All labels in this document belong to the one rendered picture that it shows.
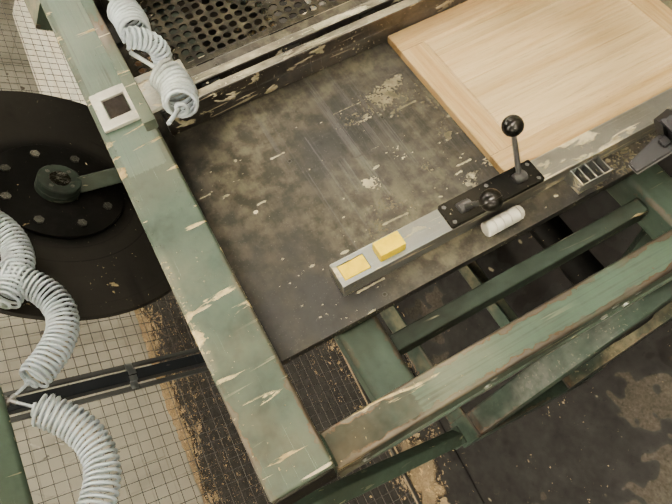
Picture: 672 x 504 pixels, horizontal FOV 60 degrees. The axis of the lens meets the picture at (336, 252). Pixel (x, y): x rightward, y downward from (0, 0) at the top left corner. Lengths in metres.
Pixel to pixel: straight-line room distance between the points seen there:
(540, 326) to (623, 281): 0.16
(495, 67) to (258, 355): 0.79
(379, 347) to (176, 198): 0.44
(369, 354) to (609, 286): 0.41
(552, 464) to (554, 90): 1.96
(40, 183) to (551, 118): 1.20
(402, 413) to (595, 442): 1.92
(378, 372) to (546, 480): 2.02
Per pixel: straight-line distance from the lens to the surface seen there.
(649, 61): 1.43
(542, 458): 2.93
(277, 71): 1.26
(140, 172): 1.10
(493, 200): 0.95
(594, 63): 1.39
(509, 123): 1.04
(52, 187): 1.62
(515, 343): 0.96
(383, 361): 1.02
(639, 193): 1.28
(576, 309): 1.01
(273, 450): 0.86
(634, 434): 2.69
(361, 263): 1.00
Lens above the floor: 2.33
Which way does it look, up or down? 42 degrees down
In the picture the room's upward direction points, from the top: 98 degrees counter-clockwise
